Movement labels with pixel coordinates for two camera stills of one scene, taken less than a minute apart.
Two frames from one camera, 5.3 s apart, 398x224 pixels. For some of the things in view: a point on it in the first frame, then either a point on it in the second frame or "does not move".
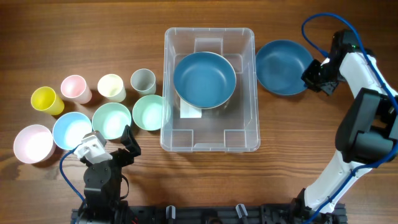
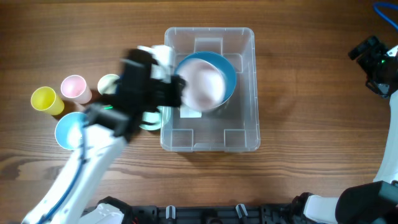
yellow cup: [45, 99] does not move
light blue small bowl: [69, 129] does not move
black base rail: [261, 214] does not move
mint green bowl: [151, 112] does not move
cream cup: [111, 86] does not move
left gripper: [127, 139] to [180, 86]
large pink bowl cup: [34, 144] to [205, 84]
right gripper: [309, 81] to [374, 51]
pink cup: [74, 88] does not move
